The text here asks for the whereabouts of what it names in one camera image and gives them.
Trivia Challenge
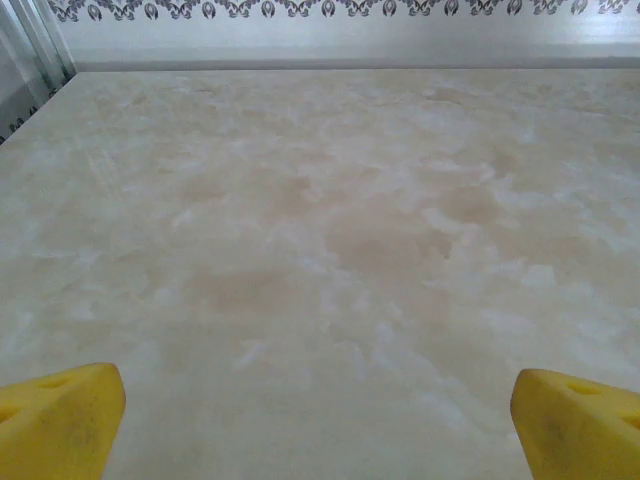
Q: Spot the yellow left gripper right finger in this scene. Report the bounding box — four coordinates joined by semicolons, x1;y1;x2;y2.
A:
509;368;640;480

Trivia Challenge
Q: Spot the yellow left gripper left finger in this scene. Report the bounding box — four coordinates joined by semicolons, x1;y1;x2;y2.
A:
0;362;127;480

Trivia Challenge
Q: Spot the aluminium frame post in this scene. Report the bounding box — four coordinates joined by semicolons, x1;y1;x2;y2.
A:
0;0;77;81

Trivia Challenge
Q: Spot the aluminium frame rail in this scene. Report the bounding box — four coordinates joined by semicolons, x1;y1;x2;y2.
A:
73;57;640;72

